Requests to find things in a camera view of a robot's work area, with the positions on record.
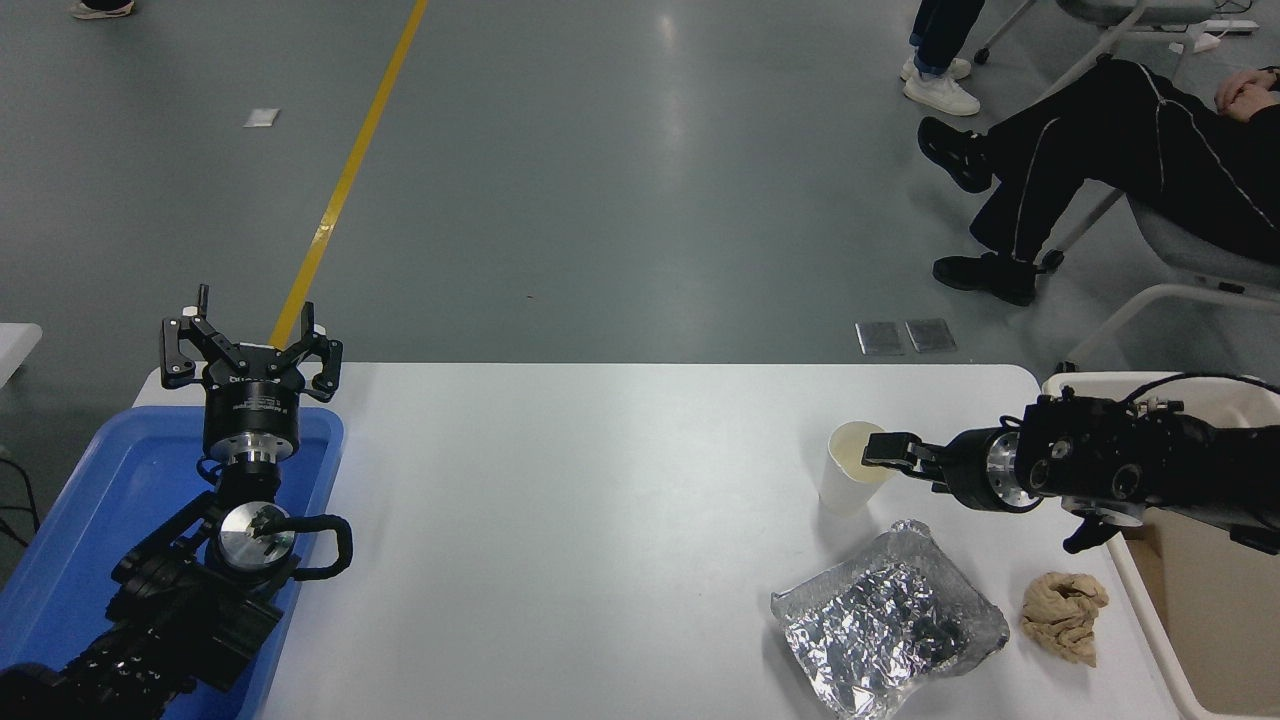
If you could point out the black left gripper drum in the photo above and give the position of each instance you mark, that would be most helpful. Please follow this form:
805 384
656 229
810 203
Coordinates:
252 415

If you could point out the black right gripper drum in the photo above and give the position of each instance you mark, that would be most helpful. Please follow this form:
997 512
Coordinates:
968 470

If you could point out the white paper cup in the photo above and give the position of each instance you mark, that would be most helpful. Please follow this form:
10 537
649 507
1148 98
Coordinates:
840 485

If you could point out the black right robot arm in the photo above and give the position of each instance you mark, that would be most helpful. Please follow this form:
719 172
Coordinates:
1130 460

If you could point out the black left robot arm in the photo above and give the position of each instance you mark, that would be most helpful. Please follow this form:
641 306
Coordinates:
180 610

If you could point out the person's hand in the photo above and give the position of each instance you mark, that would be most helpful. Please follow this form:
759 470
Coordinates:
1240 85
1262 105

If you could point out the metal floor plate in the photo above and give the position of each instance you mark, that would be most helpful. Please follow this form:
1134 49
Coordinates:
880 339
931 336

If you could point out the blue plastic tray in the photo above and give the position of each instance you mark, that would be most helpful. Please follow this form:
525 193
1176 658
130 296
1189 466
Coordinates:
110 480

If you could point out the crumpled foil tray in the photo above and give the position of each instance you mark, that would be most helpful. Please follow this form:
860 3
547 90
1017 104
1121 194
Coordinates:
880 625

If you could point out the white side table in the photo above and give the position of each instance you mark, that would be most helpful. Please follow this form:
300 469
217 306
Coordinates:
15 350

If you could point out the crumpled tan paper ball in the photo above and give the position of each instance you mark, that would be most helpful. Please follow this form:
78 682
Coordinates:
1060 615

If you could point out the large pale bin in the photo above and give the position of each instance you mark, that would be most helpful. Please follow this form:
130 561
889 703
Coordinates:
1210 620

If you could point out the person's shoe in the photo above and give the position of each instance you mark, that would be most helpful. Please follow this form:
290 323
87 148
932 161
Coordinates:
100 8

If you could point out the seated person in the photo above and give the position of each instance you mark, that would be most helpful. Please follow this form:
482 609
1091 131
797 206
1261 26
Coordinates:
1120 140

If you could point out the standing person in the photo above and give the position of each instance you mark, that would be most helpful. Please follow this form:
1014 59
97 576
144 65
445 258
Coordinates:
940 50

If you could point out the white-legged office chair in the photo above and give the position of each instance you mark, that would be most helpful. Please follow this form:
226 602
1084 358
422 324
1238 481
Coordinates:
1110 30

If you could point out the white power strip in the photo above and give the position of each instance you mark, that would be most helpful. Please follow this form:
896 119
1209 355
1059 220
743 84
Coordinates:
1228 27

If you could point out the grey chair with white frame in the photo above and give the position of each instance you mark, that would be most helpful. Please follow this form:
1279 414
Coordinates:
1190 250

